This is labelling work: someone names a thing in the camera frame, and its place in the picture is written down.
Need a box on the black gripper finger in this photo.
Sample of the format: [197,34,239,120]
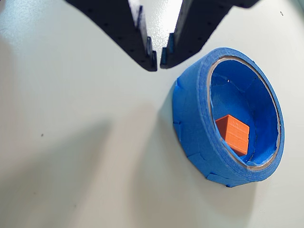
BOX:
[160,0,259,70]
[65,0,158,73]

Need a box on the orange cube block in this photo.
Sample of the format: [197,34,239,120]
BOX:
[215,114,250,157]

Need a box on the blue tape roll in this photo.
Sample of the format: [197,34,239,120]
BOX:
[171,47,285,188]

